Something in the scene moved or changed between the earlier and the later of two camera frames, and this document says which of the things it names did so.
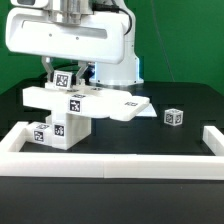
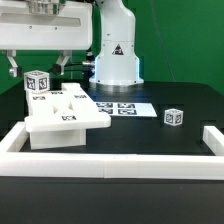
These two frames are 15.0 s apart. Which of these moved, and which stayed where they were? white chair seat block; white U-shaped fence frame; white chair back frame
Moved: white chair seat block; white chair back frame
Stayed: white U-shaped fence frame
